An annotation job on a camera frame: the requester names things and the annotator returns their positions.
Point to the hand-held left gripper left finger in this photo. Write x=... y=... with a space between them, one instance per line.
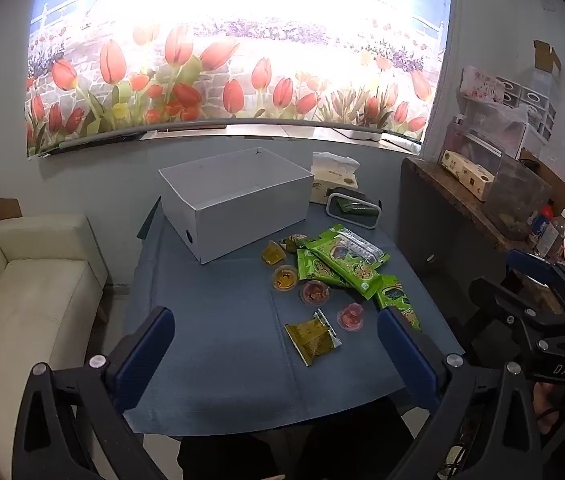
x=145 y=355

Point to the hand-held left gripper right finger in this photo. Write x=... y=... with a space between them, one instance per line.
x=405 y=355

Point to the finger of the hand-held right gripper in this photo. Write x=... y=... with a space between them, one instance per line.
x=507 y=310
x=537 y=267

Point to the red jelly cup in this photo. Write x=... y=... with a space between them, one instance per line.
x=351 y=318
x=314 y=293

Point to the orange jelly cup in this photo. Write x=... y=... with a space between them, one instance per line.
x=285 y=278

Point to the white cardboard box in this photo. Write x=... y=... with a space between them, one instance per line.
x=242 y=220

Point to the person's right hand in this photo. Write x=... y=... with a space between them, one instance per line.
x=546 y=407

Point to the clear plastic container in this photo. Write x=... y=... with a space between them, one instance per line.
x=517 y=200

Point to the olive green snack packet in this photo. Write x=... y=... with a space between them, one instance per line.
x=312 y=338

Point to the dark wooden side table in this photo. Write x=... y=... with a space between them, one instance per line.
x=442 y=220

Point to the cream dotted carton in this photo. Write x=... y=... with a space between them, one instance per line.
x=464 y=172

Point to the clear plastic snack packet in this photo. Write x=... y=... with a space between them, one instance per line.
x=357 y=245

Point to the white sofa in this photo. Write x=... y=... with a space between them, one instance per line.
x=27 y=300

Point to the dark olive jelly cup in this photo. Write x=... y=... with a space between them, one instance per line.
x=293 y=244

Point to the white drawer organizer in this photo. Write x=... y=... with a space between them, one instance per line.
x=532 y=105

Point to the yellow jelly cup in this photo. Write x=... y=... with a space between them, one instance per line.
x=273 y=253

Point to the cream tissue box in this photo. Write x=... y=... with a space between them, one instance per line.
x=332 y=185

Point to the pink floral bag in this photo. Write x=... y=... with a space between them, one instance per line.
x=482 y=85

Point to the brown cardboard scrap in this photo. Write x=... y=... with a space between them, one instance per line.
x=5 y=206

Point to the small brown cardboard box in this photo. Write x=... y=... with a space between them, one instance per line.
x=546 y=55

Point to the tulip wall poster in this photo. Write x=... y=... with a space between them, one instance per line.
x=212 y=85

